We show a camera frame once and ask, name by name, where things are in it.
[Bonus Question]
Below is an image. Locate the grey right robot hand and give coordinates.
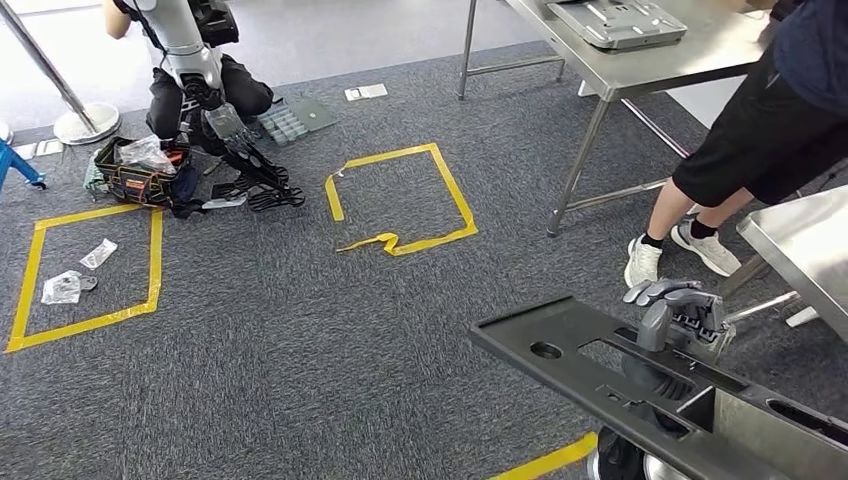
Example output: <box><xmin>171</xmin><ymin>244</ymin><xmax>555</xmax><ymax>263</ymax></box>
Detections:
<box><xmin>622</xmin><ymin>278</ymin><xmax>737</xmax><ymax>364</ymax></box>

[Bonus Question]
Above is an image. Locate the flat clear plastic bag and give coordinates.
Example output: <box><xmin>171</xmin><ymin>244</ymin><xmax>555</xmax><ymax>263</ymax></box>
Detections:
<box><xmin>79</xmin><ymin>238</ymin><xmax>120</xmax><ymax>271</ymax></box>

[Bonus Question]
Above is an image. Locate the yellow floor tape square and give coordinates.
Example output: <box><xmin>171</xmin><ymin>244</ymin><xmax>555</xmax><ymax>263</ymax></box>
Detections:
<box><xmin>486</xmin><ymin>431</ymin><xmax>600</xmax><ymax>480</ymax></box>
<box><xmin>5</xmin><ymin>203</ymin><xmax>165</xmax><ymax>355</ymax></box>
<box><xmin>324</xmin><ymin>142</ymin><xmax>480</xmax><ymax>259</ymax></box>

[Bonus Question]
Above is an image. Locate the clear parts organizer box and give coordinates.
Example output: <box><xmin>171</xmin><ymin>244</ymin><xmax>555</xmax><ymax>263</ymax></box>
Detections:
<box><xmin>256</xmin><ymin>97</ymin><xmax>338</xmax><ymax>148</ymax></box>

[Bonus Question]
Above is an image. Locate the steel frame table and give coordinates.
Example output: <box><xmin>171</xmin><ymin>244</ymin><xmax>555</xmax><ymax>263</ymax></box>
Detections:
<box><xmin>457</xmin><ymin>0</ymin><xmax>791</xmax><ymax>239</ymax></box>

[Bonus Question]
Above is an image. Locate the steel workbench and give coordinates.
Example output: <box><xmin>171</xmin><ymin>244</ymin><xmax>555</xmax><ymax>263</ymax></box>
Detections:
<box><xmin>718</xmin><ymin>185</ymin><xmax>848</xmax><ymax>346</ymax></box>

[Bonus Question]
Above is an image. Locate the black plastic panel part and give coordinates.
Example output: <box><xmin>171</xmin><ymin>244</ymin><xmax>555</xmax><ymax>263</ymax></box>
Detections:
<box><xmin>468</xmin><ymin>296</ymin><xmax>848</xmax><ymax>480</ymax></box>

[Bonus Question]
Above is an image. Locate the silver stanchion with base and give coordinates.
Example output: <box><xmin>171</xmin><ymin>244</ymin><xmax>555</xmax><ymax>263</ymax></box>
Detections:
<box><xmin>0</xmin><ymin>0</ymin><xmax>123</xmax><ymax>148</ymax></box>

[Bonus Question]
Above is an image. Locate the black orange tool bag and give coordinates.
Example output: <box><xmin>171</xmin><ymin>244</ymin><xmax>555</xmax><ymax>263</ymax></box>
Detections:
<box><xmin>84</xmin><ymin>134</ymin><xmax>204</xmax><ymax>221</ymax></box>

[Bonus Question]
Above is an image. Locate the grey metal tray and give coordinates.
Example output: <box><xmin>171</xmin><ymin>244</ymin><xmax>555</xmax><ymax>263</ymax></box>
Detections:
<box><xmin>544</xmin><ymin>0</ymin><xmax>689</xmax><ymax>52</ymax></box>

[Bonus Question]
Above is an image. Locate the person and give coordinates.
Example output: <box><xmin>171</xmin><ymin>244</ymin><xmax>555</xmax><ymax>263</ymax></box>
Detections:
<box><xmin>102</xmin><ymin>0</ymin><xmax>275</xmax><ymax>141</ymax></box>
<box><xmin>623</xmin><ymin>0</ymin><xmax>848</xmax><ymax>290</ymax></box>

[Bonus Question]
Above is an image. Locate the black silver humanoid robot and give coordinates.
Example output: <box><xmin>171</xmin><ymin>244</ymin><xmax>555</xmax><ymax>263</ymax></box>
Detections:
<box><xmin>112</xmin><ymin>0</ymin><xmax>307</xmax><ymax>214</ymax></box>

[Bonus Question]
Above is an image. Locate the white floor socket plate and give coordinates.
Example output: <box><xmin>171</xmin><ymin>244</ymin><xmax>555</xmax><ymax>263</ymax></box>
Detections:
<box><xmin>13</xmin><ymin>137</ymin><xmax>66</xmax><ymax>161</ymax></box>
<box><xmin>344</xmin><ymin>83</ymin><xmax>390</xmax><ymax>103</ymax></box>

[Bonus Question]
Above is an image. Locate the crumpled clear plastic bag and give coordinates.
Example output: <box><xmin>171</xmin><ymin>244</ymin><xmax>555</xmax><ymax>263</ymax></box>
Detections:
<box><xmin>40</xmin><ymin>270</ymin><xmax>84</xmax><ymax>307</ymax></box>

